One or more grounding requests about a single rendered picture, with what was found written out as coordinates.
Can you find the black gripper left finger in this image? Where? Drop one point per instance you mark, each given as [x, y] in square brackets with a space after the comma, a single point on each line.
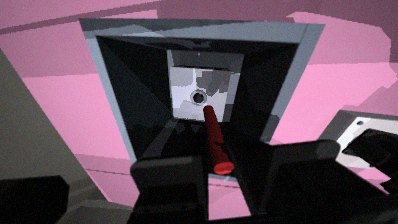
[189, 166]

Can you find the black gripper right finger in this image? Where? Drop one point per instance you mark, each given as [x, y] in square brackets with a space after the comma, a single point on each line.
[256, 163]

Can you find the red peg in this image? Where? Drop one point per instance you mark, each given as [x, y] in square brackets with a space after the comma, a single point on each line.
[221, 159]

